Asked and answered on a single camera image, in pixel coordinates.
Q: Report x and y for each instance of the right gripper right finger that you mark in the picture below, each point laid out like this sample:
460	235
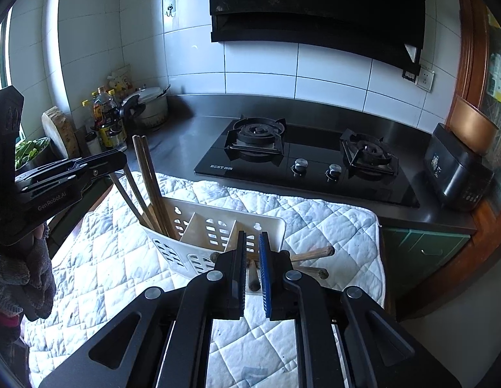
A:
264	260

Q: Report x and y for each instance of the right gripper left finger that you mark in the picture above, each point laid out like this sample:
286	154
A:
238	277

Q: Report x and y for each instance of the wooden spoon handle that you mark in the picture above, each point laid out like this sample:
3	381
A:
309	255

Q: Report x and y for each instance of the dark chopstick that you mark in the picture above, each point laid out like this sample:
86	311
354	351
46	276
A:
145	175

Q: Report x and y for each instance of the gloved left hand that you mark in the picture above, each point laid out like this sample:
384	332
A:
29	280

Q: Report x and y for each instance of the bowl of green vegetables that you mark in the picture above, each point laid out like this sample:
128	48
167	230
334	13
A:
27	150

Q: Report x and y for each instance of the white utensil holder caddy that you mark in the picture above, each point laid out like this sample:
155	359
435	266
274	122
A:
198	231

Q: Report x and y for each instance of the round wooden cutting board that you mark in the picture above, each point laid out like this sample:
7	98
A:
58	128

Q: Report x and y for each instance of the white quilted cloth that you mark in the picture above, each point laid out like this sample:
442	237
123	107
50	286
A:
112	260

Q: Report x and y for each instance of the yellow cap oil bottle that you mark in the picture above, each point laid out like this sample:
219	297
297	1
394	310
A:
104	119

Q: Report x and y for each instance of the black gas stove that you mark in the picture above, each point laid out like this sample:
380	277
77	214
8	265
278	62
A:
273	152

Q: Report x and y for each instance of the white pressure cooker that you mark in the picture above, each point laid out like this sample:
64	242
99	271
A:
146	108

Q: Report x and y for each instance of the black rice cooker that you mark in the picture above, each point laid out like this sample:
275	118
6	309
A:
459	176

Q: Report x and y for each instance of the copper inner pot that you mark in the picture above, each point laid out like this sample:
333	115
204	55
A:
472	127

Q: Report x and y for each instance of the black range hood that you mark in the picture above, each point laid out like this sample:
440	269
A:
391	31

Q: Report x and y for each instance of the wooden glass cabinet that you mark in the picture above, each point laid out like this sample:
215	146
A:
483	250

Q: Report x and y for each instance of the wall socket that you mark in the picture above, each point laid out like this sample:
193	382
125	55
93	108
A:
425	79

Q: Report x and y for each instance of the wall hook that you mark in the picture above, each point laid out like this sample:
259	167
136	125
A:
169	8

